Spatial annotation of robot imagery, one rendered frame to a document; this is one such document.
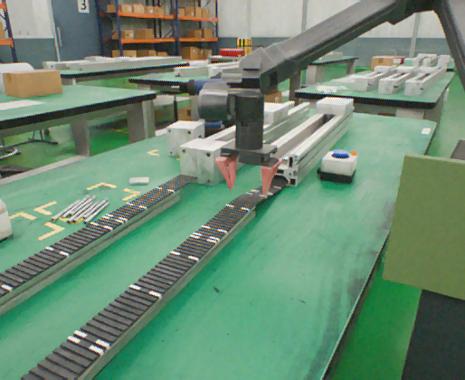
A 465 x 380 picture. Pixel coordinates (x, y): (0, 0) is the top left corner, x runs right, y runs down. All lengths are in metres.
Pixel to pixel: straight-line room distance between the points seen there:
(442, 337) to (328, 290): 0.21
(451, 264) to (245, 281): 0.30
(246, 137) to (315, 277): 0.29
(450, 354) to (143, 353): 0.49
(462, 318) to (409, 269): 0.11
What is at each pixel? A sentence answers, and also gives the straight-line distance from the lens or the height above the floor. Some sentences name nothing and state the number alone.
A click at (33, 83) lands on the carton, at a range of 2.87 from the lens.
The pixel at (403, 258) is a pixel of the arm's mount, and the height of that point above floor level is 0.82.
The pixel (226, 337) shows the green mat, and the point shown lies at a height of 0.78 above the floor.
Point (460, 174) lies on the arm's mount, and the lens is 0.58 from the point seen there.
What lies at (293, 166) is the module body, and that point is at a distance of 0.96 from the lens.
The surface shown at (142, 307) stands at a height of 0.81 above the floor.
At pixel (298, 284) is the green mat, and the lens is 0.61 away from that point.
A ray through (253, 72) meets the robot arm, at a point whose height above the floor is 1.07.
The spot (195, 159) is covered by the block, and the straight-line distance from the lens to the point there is 0.97.
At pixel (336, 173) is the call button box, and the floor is 0.81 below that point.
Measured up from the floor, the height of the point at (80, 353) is 0.81.
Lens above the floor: 1.13
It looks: 22 degrees down
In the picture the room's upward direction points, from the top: straight up
